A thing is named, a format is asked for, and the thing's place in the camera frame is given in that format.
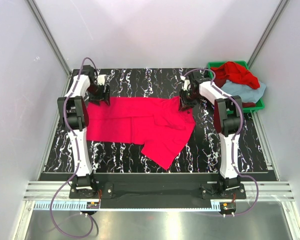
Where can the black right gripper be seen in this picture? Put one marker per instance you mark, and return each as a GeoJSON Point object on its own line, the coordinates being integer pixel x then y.
{"type": "Point", "coordinates": [186, 102]}

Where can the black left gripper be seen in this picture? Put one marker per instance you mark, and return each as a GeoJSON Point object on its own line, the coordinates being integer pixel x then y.
{"type": "Point", "coordinates": [100, 97]}

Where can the pink t shirt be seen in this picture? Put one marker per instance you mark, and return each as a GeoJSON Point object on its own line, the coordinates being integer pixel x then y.
{"type": "Point", "coordinates": [155, 123]}

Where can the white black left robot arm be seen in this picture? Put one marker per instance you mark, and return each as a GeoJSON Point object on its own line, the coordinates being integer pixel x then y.
{"type": "Point", "coordinates": [74, 117]}

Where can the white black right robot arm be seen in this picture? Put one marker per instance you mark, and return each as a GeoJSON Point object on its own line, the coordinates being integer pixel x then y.
{"type": "Point", "coordinates": [228, 123]}

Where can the maroon t shirt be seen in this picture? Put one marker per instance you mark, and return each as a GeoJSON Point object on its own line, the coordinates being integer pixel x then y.
{"type": "Point", "coordinates": [247, 103]}

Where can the red t shirt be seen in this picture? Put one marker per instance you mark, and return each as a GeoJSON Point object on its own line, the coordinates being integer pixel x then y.
{"type": "Point", "coordinates": [235, 73]}

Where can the light blue t shirt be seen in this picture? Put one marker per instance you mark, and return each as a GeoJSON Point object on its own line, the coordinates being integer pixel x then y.
{"type": "Point", "coordinates": [247, 94]}

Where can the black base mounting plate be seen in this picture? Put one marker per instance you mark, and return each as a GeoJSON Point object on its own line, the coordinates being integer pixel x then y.
{"type": "Point", "coordinates": [157, 177]}

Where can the left orange connector board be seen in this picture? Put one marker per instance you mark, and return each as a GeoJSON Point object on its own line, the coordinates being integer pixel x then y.
{"type": "Point", "coordinates": [93, 205]}

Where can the orange connector board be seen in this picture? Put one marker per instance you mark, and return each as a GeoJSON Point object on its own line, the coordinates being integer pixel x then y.
{"type": "Point", "coordinates": [93, 205]}
{"type": "Point", "coordinates": [229, 206]}

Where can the right orange connector board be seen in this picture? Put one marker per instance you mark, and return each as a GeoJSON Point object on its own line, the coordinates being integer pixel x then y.
{"type": "Point", "coordinates": [229, 206]}

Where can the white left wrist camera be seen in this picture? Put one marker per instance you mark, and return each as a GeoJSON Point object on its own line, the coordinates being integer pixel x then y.
{"type": "Point", "coordinates": [101, 79]}

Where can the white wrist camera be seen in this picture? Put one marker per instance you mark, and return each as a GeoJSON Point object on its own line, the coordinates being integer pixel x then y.
{"type": "Point", "coordinates": [186, 84]}
{"type": "Point", "coordinates": [101, 79]}

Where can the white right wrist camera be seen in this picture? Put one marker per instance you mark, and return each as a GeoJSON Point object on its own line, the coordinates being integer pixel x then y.
{"type": "Point", "coordinates": [186, 84]}

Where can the left aluminium corner post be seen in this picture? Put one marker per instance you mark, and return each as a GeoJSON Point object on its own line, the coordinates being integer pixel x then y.
{"type": "Point", "coordinates": [33, 7]}

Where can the aluminium corner post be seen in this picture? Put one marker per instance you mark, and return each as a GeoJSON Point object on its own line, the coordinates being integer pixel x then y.
{"type": "Point", "coordinates": [33, 7]}
{"type": "Point", "coordinates": [267, 31]}

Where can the aluminium front frame rail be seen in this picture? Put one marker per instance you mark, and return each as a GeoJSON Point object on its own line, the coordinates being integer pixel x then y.
{"type": "Point", "coordinates": [267, 190]}

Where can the right aluminium corner post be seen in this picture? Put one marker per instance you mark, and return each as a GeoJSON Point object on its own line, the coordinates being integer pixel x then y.
{"type": "Point", "coordinates": [267, 31]}

